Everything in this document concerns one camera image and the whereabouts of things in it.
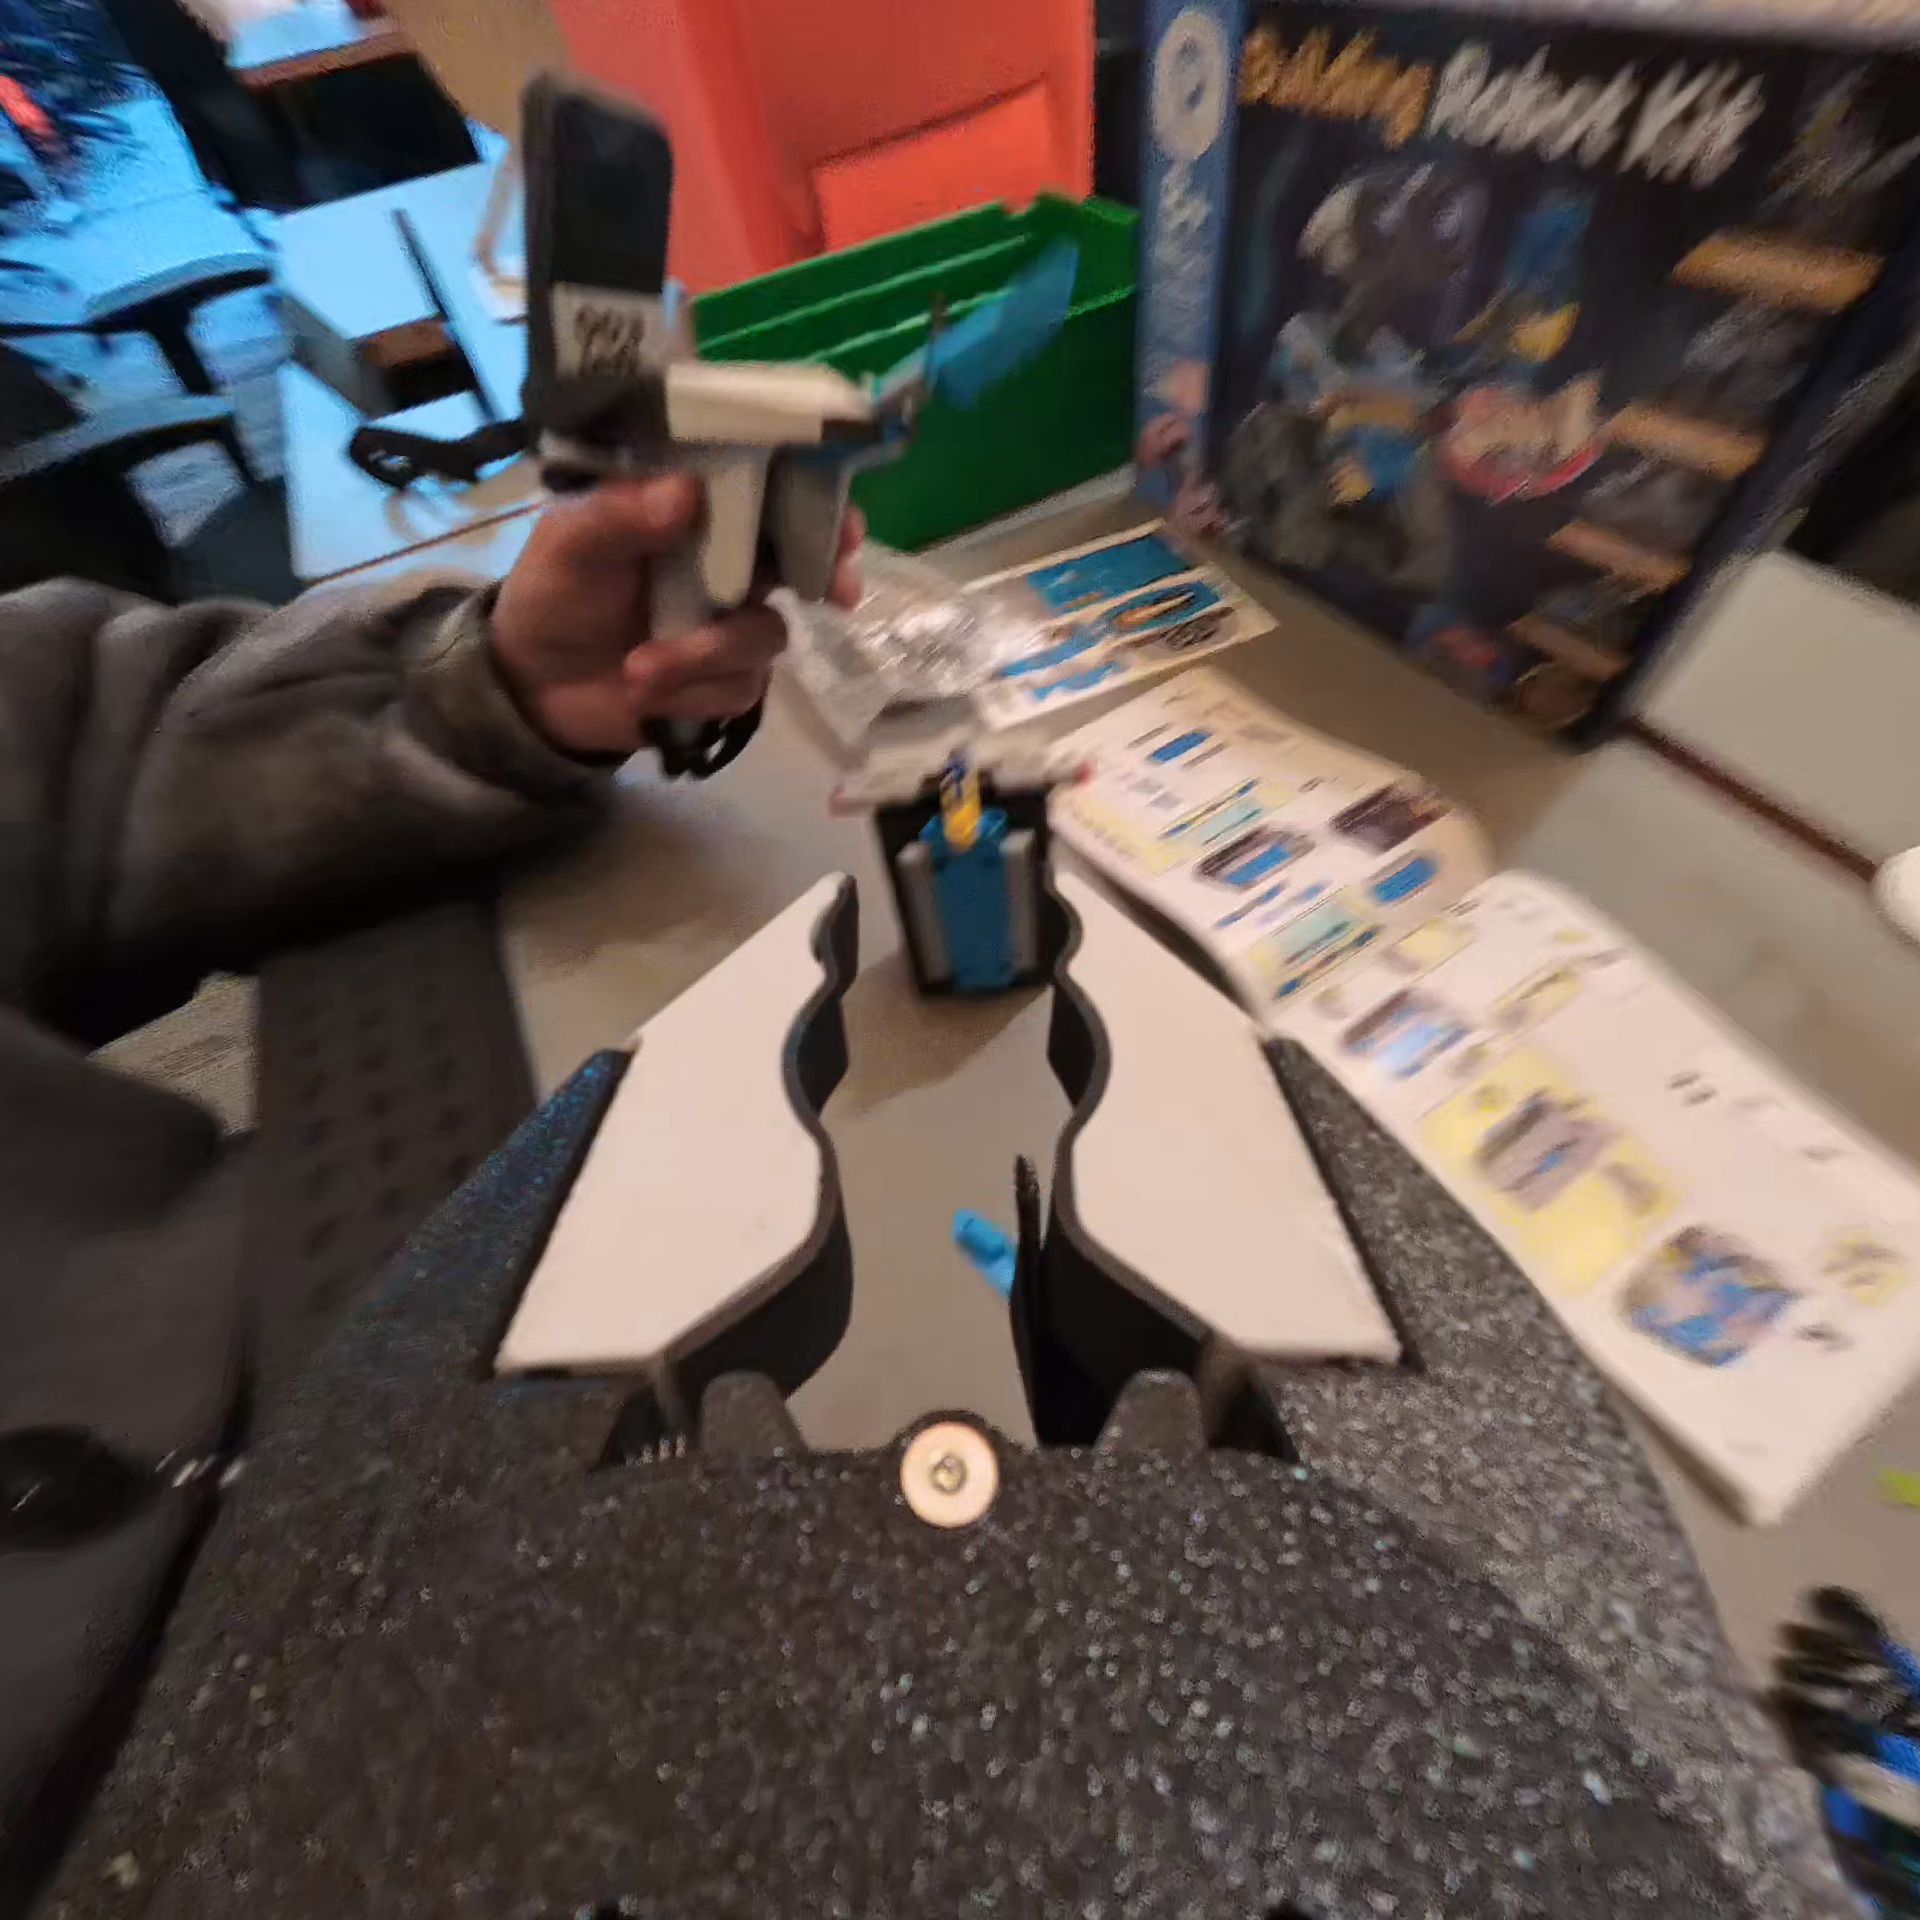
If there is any clear plastic bag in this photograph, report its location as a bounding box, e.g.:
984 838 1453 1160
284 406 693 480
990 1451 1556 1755
774 556 1052 808

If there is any blue curved brick panel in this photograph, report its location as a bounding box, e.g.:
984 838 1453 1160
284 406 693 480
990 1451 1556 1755
901 235 1088 458

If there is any orange plastic case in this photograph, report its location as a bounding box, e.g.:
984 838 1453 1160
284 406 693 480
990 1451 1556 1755
551 0 1103 298

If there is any robot kit box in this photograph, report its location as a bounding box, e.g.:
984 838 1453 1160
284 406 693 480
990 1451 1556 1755
1135 0 1920 746

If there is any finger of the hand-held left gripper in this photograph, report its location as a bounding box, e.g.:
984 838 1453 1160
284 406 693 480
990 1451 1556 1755
661 355 925 466

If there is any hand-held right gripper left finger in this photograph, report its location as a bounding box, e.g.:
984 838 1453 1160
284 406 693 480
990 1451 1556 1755
488 870 866 1427

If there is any grey desk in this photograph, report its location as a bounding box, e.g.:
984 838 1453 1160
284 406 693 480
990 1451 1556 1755
496 480 1920 1920

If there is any instruction booklet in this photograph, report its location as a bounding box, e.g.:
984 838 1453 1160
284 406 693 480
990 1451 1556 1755
1052 676 1920 1528

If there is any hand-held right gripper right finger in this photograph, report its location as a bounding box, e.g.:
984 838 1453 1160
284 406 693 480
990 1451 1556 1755
1008 877 1412 1436

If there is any black perforated panel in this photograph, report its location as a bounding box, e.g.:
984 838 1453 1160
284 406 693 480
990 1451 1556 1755
248 897 549 1413

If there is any person's left hand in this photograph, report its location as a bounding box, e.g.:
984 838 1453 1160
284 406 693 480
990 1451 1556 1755
487 466 872 778

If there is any green plastic bin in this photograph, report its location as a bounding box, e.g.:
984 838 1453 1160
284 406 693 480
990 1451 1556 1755
691 189 1148 560

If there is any black blue brick model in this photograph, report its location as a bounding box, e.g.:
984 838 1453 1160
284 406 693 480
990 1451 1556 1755
871 752 1067 1009

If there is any blue sticker sheet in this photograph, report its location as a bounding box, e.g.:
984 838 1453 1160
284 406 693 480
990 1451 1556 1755
956 520 1283 731

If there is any white table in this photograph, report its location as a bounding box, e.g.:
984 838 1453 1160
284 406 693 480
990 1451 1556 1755
266 157 549 588

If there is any pile of small bricks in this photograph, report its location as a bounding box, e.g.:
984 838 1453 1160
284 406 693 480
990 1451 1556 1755
1765 1581 1920 1846

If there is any black office chair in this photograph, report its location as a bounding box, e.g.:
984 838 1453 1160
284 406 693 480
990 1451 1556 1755
0 256 288 588

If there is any person's left forearm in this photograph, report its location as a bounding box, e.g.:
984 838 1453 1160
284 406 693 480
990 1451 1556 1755
0 572 600 1037

